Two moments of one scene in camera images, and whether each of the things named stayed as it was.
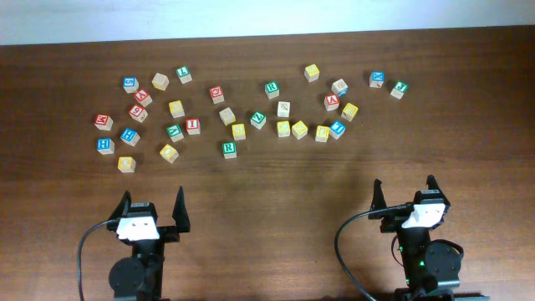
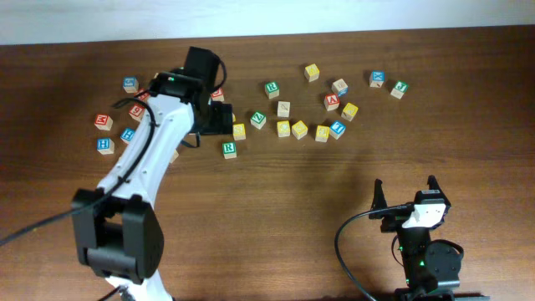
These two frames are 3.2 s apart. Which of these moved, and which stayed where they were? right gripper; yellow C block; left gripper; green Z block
Moved: left gripper
Stayed: green Z block; yellow C block; right gripper
